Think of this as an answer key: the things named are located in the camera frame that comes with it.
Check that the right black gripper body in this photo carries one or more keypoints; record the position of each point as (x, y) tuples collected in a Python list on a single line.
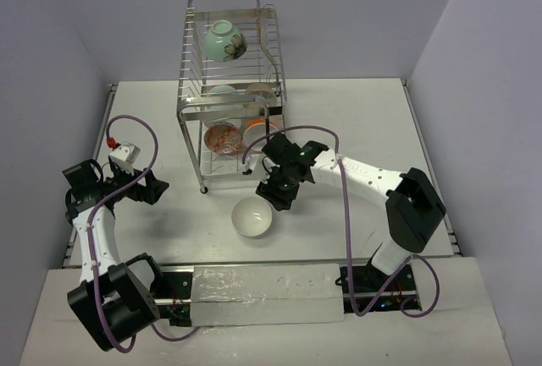
[(281, 176)]

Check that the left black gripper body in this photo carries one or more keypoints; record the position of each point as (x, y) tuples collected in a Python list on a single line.
[(138, 185)]

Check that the white bowl pink rim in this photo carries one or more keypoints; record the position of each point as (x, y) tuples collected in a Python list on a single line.
[(256, 129)]

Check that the red patterned bowl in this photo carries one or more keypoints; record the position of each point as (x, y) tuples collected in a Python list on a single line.
[(223, 138)]

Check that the white bowl beige outside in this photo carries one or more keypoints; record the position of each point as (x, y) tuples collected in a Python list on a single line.
[(262, 89)]

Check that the steel two-tier dish rack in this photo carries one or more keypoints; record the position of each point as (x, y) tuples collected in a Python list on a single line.
[(236, 89)]

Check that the pale green bowl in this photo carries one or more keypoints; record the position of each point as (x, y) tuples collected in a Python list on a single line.
[(224, 42)]

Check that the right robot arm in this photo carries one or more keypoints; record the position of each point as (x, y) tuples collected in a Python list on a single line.
[(413, 208)]

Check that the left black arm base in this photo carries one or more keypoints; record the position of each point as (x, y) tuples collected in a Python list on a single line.
[(172, 294)]

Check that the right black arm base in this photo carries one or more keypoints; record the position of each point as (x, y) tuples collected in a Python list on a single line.
[(401, 291)]

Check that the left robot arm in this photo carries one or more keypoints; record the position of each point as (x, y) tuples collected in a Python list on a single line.
[(113, 300)]

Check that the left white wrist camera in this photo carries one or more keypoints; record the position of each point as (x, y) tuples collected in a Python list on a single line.
[(123, 154)]

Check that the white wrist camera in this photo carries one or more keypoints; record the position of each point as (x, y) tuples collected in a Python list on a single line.
[(249, 166), (123, 154)]

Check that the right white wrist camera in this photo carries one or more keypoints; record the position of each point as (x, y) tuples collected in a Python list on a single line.
[(249, 166)]

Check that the aluminium table edge rail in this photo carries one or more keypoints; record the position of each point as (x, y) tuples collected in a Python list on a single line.
[(71, 245)]

